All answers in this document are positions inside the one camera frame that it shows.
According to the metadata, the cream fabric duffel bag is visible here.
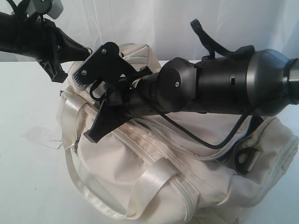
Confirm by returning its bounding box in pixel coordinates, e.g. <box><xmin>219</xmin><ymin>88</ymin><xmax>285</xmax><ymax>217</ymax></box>
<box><xmin>59</xmin><ymin>43</ymin><xmax>299</xmax><ymax>224</ymax></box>

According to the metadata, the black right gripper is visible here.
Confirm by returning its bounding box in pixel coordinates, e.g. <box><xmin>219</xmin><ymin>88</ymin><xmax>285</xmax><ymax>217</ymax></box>
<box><xmin>84</xmin><ymin>82</ymin><xmax>150</xmax><ymax>142</ymax></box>

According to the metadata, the white paper tag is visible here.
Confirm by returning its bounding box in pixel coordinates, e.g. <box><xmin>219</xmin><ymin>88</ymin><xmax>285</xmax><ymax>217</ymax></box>
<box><xmin>23</xmin><ymin>126</ymin><xmax>62</xmax><ymax>149</ymax></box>

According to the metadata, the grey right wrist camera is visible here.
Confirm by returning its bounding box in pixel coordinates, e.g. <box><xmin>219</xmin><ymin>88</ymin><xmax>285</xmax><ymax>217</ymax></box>
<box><xmin>72</xmin><ymin>42</ymin><xmax>152</xmax><ymax>91</ymax></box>

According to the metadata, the white backdrop curtain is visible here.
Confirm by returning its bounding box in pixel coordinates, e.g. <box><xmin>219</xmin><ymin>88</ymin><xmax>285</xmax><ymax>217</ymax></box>
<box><xmin>55</xmin><ymin>0</ymin><xmax>299</xmax><ymax>60</ymax></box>

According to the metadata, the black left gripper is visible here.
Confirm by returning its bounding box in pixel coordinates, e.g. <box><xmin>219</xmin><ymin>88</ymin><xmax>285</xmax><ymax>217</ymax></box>
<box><xmin>21</xmin><ymin>19</ymin><xmax>91</xmax><ymax>82</ymax></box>

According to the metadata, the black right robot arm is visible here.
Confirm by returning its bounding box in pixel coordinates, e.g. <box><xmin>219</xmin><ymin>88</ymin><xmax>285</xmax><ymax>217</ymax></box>
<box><xmin>85</xmin><ymin>42</ymin><xmax>299</xmax><ymax>143</ymax></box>

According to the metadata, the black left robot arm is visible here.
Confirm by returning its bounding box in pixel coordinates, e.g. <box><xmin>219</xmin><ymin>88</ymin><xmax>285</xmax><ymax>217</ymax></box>
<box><xmin>0</xmin><ymin>13</ymin><xmax>90</xmax><ymax>83</ymax></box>

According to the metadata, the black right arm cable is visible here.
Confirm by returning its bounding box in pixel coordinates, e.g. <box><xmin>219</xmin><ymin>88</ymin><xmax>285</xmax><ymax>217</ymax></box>
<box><xmin>149</xmin><ymin>20</ymin><xmax>262</xmax><ymax>149</ymax></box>

